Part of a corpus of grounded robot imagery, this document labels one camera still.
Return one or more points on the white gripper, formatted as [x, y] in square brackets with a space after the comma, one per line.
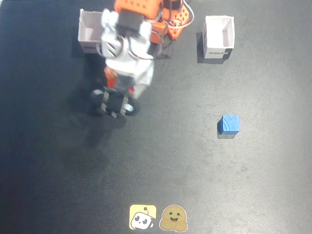
[114, 103]

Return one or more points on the blue wooden cube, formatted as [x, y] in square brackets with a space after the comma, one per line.
[229, 124]

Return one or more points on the orange and white robot arm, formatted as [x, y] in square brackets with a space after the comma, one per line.
[114, 46]

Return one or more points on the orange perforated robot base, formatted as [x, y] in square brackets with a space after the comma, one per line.
[179, 22]

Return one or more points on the white cardboard box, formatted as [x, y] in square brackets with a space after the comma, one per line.
[89, 29]
[218, 36]

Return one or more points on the dark grey desk mat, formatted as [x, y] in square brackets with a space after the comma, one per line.
[73, 170]

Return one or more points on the yellow robot sticker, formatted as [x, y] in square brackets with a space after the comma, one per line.
[142, 217]

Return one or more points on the hugging face emoji sticker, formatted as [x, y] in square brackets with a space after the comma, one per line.
[173, 218]

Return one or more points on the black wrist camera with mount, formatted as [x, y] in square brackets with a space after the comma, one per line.
[114, 102]

